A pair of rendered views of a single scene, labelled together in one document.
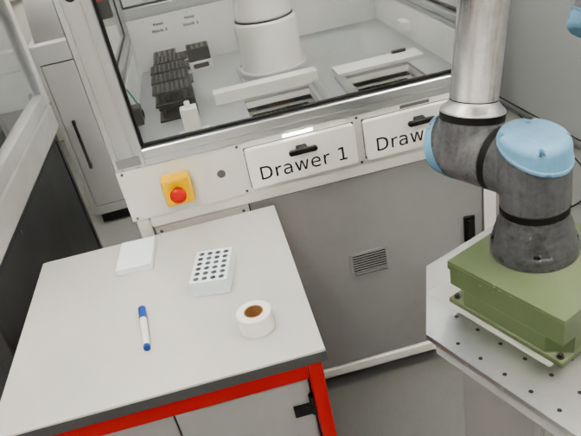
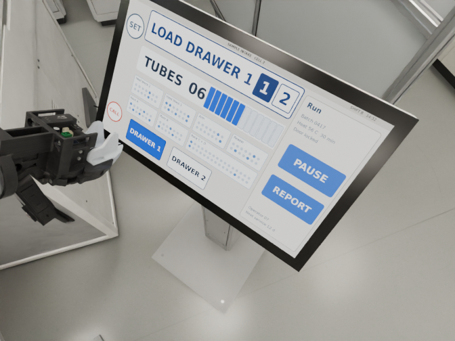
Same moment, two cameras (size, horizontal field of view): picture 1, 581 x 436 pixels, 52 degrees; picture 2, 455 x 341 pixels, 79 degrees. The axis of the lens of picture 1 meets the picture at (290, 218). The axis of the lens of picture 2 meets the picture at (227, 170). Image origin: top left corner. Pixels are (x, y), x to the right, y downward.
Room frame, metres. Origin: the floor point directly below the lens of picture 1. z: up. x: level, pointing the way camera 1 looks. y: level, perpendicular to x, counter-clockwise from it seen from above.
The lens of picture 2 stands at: (1.06, -1.01, 1.48)
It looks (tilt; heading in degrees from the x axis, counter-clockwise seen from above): 64 degrees down; 343
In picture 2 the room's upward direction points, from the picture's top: 5 degrees clockwise
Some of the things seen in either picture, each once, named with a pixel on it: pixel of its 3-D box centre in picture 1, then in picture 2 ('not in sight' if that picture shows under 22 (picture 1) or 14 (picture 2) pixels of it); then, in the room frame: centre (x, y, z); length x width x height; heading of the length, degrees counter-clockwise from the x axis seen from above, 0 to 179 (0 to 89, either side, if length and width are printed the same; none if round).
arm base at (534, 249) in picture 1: (533, 224); not in sight; (0.86, -0.42, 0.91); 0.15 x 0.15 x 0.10
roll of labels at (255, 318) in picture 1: (255, 318); not in sight; (0.93, 0.11, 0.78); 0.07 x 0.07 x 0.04
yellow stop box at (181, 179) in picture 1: (177, 189); not in sight; (1.38, 0.26, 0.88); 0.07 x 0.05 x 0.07; 95
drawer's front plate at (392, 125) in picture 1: (417, 127); not in sight; (1.45, -0.38, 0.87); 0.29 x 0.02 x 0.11; 95
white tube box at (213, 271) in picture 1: (213, 271); not in sight; (1.12, 0.19, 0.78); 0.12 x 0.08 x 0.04; 173
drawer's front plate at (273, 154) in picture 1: (302, 156); not in sight; (1.42, -0.06, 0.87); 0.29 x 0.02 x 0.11; 95
